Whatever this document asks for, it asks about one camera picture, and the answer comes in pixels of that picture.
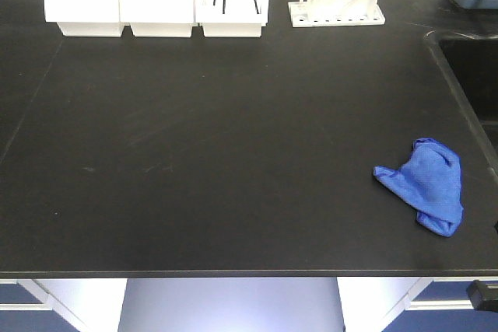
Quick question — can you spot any blue microfiber cloth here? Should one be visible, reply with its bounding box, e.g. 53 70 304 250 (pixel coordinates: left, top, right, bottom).
373 138 464 237

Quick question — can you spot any right white storage box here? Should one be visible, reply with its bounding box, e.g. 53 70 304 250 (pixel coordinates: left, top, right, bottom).
195 0 269 37

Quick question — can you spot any black sink basin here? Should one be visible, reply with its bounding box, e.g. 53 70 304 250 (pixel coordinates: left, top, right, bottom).
423 30 498 154

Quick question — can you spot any right blue cabinet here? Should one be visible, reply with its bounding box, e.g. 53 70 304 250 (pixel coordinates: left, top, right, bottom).
381 276 497 331

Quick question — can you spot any blue cabinet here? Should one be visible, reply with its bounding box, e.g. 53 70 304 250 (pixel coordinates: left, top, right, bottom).
381 276 497 331
0 279 85 332

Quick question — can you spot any black device at table edge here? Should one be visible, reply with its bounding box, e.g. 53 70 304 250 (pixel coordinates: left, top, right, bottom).
466 280 498 313

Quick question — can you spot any left blue cabinet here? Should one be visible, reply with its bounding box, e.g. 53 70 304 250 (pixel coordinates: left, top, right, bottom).
0 279 85 332

